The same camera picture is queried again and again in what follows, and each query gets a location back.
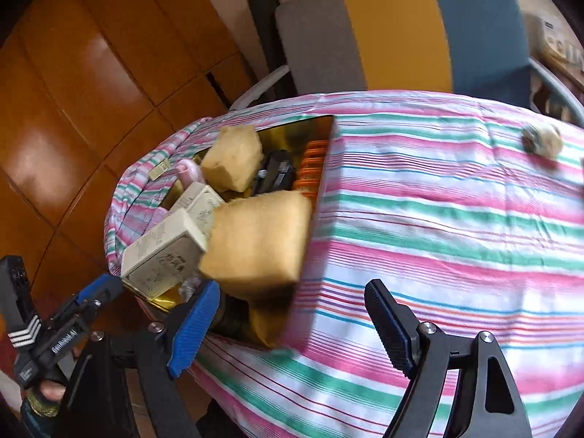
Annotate large yellow sponge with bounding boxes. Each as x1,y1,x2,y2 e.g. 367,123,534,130
199,191,313,301

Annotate gold maroon gift box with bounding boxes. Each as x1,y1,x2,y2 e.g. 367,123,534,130
121,116,334,349

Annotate pink hair roller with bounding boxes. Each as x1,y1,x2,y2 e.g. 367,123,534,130
175,158,206,189

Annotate small yellow sponge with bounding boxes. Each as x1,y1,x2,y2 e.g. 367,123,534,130
200,126,263,193

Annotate black clip tool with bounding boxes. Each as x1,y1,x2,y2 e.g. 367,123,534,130
253,149,296,196

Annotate orange plastic rack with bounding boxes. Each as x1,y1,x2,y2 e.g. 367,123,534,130
292,139,329,206

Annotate large white carton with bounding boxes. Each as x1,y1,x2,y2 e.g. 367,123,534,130
169,182,225,237

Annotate person left hand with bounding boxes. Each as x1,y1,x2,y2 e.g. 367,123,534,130
39,380,66,402

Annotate small white box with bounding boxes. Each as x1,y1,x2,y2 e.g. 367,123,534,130
121,211,207,300

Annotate striped tablecloth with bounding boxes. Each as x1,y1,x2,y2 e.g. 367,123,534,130
104,91,583,437

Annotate tricolour armchair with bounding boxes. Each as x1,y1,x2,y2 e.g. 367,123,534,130
234,0,583,124

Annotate white product box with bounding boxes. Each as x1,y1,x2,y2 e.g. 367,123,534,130
524,13,566,60

